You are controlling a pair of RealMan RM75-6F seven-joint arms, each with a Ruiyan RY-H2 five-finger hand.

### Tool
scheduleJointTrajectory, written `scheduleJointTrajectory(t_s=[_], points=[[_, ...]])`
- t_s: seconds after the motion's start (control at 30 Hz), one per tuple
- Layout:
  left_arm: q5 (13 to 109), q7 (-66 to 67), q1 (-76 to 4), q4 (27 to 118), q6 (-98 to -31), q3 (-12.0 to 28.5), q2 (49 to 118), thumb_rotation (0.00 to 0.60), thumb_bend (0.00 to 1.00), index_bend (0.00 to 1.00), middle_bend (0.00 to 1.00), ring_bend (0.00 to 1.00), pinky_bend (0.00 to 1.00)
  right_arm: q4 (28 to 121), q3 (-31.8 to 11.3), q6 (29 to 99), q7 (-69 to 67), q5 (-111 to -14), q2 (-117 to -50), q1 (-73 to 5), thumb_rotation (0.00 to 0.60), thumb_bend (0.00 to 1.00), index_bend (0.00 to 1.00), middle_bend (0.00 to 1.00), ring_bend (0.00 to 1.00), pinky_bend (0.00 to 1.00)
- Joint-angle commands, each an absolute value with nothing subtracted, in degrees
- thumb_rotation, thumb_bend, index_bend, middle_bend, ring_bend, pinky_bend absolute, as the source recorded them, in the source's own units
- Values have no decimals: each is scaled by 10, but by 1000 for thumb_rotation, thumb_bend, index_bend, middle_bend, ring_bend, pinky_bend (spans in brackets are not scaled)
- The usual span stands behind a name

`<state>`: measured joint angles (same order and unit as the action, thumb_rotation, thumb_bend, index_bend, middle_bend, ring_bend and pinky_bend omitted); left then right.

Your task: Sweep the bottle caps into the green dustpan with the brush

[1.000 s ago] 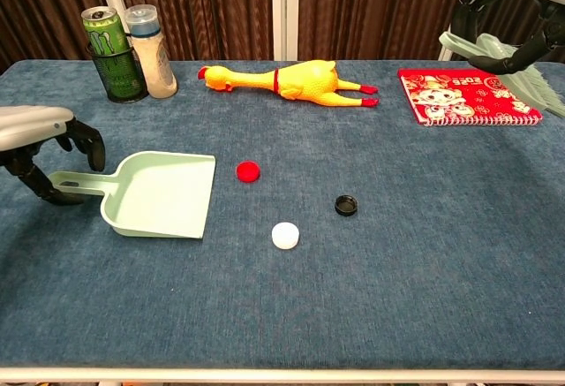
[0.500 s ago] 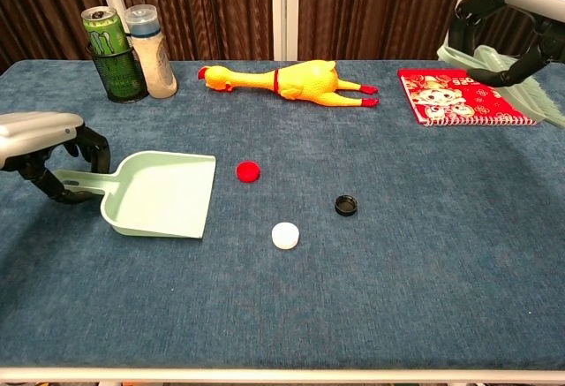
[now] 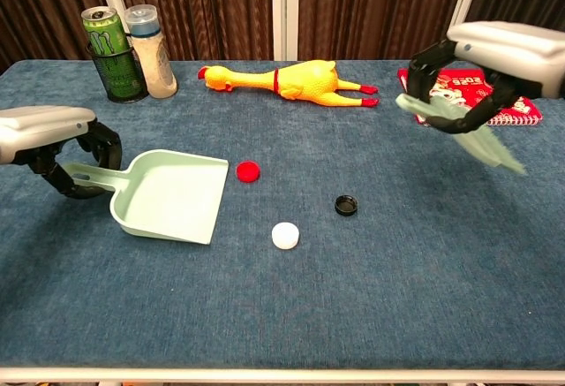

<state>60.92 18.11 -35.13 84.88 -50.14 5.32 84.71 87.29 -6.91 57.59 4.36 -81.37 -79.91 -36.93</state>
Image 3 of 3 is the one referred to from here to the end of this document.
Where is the mint green hand brush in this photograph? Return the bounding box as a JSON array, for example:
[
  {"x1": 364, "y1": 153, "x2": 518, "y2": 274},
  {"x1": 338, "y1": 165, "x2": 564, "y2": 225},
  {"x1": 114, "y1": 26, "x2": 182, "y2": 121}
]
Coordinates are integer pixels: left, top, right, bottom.
[{"x1": 395, "y1": 93, "x2": 529, "y2": 178}]

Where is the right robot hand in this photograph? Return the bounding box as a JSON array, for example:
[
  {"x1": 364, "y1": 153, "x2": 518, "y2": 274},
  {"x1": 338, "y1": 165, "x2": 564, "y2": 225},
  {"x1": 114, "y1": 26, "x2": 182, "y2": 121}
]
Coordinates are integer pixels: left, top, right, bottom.
[{"x1": 405, "y1": 21, "x2": 565, "y2": 135}]

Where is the white table edge rail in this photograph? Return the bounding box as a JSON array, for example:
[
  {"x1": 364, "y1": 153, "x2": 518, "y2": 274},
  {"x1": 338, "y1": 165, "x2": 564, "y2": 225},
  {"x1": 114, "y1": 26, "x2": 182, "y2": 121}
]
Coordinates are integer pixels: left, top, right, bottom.
[{"x1": 0, "y1": 365, "x2": 565, "y2": 385}]

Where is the yellow rubber chicken toy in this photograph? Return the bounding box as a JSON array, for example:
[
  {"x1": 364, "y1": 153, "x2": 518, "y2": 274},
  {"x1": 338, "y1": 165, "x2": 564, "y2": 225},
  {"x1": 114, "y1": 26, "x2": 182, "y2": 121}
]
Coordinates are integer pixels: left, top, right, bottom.
[{"x1": 197, "y1": 59, "x2": 380, "y2": 109}]

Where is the white bottle cap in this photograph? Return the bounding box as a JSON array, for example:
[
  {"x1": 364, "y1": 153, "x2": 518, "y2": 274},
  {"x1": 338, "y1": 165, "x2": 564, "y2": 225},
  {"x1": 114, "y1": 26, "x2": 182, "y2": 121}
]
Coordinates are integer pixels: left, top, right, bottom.
[{"x1": 271, "y1": 222, "x2": 300, "y2": 250}]

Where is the red bottle cap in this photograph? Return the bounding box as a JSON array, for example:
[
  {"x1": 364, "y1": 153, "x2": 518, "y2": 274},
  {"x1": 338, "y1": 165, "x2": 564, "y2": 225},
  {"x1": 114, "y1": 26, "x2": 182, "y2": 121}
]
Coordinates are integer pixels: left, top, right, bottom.
[{"x1": 236, "y1": 160, "x2": 261, "y2": 183}]

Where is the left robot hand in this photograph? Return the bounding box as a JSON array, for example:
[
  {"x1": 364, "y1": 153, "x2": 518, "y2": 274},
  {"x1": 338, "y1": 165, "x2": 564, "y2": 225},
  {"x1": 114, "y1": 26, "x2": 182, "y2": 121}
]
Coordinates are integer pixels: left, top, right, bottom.
[{"x1": 0, "y1": 105, "x2": 124, "y2": 201}]

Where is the mint green dustpan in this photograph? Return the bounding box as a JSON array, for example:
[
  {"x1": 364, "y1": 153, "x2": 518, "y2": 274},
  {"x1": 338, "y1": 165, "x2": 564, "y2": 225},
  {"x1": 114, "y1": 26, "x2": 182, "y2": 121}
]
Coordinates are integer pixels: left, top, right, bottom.
[{"x1": 61, "y1": 148, "x2": 230, "y2": 246}]

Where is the clear bottle with blue band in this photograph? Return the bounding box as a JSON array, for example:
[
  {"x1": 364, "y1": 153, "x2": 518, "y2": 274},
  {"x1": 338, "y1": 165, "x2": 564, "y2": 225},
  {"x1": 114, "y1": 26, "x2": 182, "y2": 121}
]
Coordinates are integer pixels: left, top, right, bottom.
[{"x1": 124, "y1": 4, "x2": 178, "y2": 99}]

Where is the red spiral notebook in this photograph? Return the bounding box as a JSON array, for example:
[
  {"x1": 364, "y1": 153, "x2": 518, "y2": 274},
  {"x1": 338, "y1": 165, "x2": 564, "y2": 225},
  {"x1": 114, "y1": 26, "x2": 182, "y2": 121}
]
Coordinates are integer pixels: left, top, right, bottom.
[{"x1": 396, "y1": 67, "x2": 544, "y2": 127}]

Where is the black mesh cup holder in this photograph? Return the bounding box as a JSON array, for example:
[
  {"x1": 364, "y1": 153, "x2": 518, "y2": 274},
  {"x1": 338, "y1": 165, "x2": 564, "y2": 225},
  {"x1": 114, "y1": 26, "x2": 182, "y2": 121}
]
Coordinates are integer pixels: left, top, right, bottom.
[{"x1": 85, "y1": 43, "x2": 149, "y2": 104}]

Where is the brown pleated curtain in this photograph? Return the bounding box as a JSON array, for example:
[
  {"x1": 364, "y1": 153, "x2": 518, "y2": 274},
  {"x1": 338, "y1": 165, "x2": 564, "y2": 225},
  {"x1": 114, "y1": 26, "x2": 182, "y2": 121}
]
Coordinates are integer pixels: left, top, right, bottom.
[{"x1": 0, "y1": 0, "x2": 565, "y2": 74}]

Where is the green energy drink can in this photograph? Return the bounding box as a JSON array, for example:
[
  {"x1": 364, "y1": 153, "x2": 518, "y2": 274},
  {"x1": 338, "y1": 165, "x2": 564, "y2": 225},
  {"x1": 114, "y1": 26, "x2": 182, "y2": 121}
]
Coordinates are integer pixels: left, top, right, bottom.
[{"x1": 80, "y1": 5, "x2": 139, "y2": 98}]

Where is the black bottle cap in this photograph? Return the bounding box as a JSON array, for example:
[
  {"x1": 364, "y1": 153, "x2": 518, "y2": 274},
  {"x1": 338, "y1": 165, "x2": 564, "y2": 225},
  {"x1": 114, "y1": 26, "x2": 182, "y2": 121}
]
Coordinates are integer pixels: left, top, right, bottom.
[{"x1": 334, "y1": 194, "x2": 360, "y2": 216}]

